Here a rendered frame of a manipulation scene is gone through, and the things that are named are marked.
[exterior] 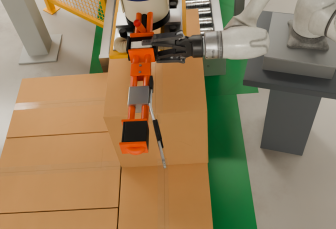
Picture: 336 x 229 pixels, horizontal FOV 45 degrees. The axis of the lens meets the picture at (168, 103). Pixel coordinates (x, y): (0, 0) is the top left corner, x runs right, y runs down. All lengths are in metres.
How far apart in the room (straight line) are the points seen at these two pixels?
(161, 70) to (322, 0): 0.71
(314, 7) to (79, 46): 2.01
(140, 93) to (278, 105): 1.13
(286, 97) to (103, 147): 0.95
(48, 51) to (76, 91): 1.11
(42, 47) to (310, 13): 2.10
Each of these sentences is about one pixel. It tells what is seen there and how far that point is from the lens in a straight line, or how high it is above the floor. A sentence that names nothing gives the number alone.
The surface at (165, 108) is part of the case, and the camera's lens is 1.55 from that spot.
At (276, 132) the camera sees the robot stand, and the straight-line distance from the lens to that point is 2.40.
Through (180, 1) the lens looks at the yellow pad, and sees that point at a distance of 1.69.
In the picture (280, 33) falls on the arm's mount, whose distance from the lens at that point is 1.99.
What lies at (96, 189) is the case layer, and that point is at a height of 0.54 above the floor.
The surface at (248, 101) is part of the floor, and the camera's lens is 2.77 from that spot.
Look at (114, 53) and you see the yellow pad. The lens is 1.53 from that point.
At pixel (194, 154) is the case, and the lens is 1.80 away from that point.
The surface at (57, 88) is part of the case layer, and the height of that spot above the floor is 0.54.
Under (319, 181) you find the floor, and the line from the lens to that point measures 2.52.
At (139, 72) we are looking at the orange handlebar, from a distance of 1.26.
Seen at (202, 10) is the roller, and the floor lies 0.55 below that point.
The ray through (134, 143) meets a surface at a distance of 1.10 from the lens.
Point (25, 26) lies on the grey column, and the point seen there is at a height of 0.31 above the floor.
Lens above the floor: 2.17
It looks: 52 degrees down
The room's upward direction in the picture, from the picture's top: 8 degrees counter-clockwise
